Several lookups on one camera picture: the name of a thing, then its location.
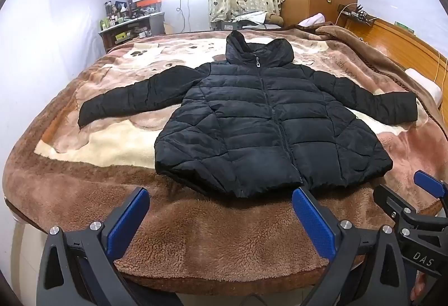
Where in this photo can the green packet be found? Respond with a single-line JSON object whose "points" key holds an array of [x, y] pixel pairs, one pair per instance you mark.
{"points": [[401, 24]]}

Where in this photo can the orange box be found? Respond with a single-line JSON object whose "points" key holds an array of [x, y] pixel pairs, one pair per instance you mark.
{"points": [[148, 2]]}

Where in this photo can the small cardboard box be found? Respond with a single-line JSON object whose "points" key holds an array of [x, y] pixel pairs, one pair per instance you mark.
{"points": [[168, 28]]}

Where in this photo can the black puffer jacket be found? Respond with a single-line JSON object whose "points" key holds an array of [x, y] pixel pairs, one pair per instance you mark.
{"points": [[245, 117]]}

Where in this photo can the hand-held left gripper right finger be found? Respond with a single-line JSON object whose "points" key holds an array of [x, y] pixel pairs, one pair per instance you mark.
{"points": [[313, 222]]}

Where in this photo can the wooden headboard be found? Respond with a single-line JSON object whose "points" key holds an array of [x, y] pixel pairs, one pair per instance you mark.
{"points": [[402, 43]]}

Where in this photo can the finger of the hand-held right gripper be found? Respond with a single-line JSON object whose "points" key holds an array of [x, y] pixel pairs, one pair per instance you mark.
{"points": [[420, 239], [432, 185]]}

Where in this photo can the brown bear printed blanket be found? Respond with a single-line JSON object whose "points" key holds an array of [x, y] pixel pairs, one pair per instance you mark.
{"points": [[105, 138]]}

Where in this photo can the grey storage bin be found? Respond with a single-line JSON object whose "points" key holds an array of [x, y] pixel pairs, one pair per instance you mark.
{"points": [[156, 25]]}

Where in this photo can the white cloth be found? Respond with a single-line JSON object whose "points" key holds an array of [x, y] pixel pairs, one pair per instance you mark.
{"points": [[253, 17]]}

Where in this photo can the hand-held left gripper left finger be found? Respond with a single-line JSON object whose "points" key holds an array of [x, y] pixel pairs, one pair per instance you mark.
{"points": [[127, 222]]}

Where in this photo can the white pillow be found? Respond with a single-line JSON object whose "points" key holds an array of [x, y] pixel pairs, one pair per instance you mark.
{"points": [[315, 19], [425, 81]]}

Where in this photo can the dark crate with label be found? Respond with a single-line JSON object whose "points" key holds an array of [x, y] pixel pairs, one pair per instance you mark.
{"points": [[227, 25]]}

